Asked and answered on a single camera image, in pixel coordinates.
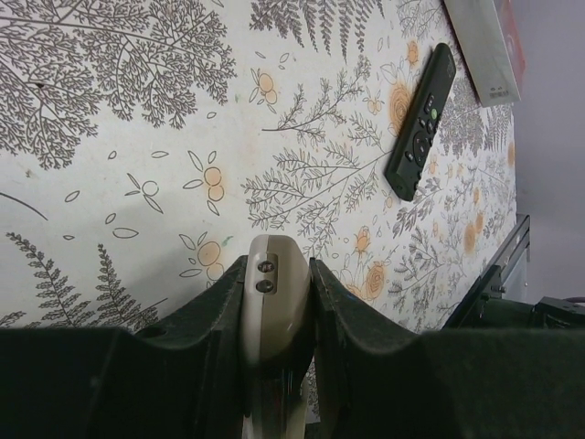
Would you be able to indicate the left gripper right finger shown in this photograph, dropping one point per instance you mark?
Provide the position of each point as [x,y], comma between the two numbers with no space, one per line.
[377,379]

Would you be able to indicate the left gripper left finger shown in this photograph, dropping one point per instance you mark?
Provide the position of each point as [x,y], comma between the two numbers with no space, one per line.
[177,378]

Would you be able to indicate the white air conditioner remote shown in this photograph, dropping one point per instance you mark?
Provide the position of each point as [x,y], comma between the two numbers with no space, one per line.
[275,337]

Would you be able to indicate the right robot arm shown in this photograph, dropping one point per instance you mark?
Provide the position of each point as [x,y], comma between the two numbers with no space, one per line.
[553,313]

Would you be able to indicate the black TV remote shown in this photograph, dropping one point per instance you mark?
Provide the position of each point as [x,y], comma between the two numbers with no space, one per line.
[416,136]

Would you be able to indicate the floral patterned table mat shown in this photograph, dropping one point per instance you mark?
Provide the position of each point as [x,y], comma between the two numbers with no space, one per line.
[144,144]

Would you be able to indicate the red toothpaste box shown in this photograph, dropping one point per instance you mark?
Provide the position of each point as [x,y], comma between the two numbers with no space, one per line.
[488,37]

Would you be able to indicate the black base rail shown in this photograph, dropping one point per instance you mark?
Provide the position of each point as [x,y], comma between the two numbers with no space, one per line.
[498,297]

